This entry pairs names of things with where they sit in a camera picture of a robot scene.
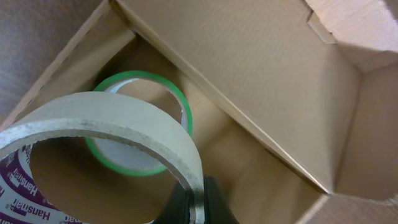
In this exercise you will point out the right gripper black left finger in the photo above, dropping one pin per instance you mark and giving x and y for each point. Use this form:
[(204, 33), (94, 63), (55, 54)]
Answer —
[(177, 208)]

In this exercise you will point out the brown cardboard box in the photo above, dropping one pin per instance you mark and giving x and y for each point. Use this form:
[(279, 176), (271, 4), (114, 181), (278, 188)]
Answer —
[(292, 132)]

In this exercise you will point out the green tape roll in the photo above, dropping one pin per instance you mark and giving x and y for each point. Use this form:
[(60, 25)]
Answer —
[(156, 111)]

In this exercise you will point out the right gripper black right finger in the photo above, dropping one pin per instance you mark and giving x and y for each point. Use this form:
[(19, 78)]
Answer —
[(217, 210)]

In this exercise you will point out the beige masking tape roll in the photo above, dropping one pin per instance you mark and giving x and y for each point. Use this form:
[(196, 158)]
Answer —
[(125, 133)]

